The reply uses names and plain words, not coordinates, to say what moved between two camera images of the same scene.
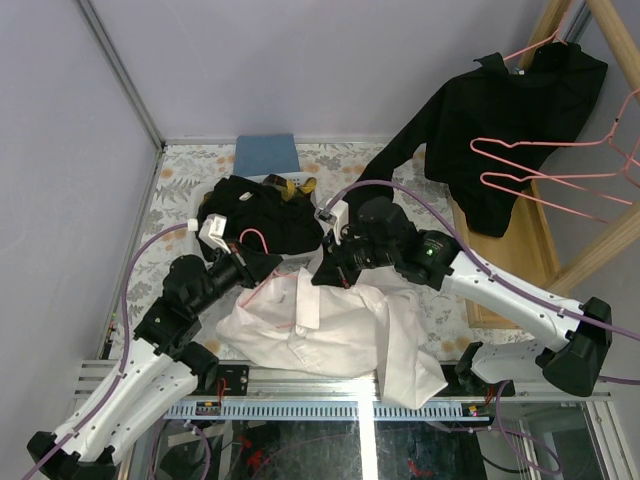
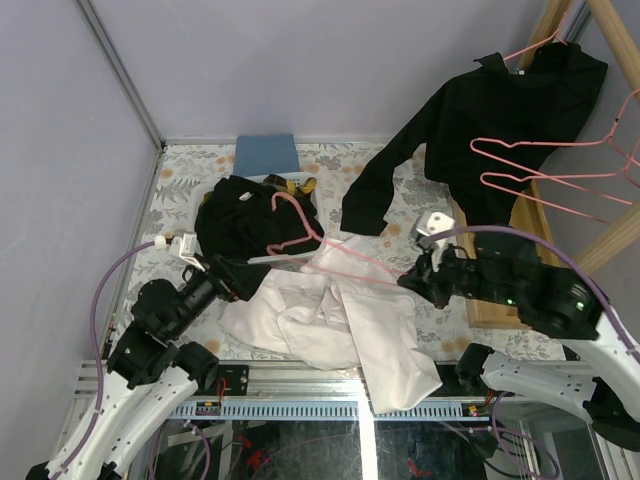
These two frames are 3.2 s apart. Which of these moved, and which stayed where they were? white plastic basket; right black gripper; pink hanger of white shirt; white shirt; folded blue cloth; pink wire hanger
Moved: white shirt; right black gripper; pink hanger of white shirt
Stayed: folded blue cloth; pink wire hanger; white plastic basket
